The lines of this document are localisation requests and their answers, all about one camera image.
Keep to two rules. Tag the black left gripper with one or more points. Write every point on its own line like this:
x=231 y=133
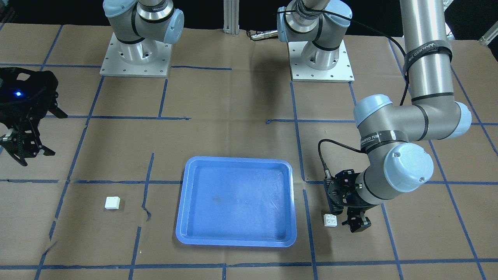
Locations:
x=353 y=202

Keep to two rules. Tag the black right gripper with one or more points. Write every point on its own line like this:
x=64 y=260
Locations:
x=20 y=111

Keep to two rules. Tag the white block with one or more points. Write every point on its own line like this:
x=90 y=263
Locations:
x=330 y=220
x=112 y=203

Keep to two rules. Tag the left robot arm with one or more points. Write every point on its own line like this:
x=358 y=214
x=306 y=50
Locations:
x=388 y=133

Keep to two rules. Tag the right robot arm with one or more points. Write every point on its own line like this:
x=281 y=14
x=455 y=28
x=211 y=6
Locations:
x=144 y=32

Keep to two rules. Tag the blue plastic tray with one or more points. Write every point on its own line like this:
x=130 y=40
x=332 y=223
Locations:
x=237 y=202

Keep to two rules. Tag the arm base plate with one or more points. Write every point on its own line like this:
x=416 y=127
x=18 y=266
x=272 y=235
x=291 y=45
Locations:
x=147 y=58
x=310 y=64

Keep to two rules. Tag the aluminium frame post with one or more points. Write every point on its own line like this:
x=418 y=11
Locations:
x=231 y=17

